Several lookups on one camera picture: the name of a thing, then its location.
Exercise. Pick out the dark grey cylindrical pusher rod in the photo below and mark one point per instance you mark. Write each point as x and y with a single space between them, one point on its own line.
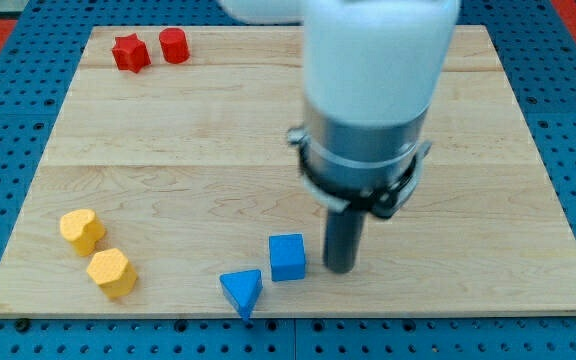
341 240

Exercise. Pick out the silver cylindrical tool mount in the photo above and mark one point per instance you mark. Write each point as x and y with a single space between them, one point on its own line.
373 168

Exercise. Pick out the blue cube block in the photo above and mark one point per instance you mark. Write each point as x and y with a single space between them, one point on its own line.
287 257

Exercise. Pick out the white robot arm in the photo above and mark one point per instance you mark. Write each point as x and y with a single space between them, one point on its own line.
370 68

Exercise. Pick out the blue triangle block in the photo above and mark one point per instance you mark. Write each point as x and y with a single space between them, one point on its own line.
242 290

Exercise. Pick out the light wooden board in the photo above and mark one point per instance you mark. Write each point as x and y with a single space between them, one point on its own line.
188 168

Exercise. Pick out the yellow hexagon block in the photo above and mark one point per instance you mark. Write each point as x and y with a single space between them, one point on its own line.
112 272

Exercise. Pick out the red cylinder block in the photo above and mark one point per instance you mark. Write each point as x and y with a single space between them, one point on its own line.
174 45

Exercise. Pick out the yellow heart block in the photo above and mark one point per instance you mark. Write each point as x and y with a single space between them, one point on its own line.
82 229

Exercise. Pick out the red star block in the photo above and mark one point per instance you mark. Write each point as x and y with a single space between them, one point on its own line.
130 53

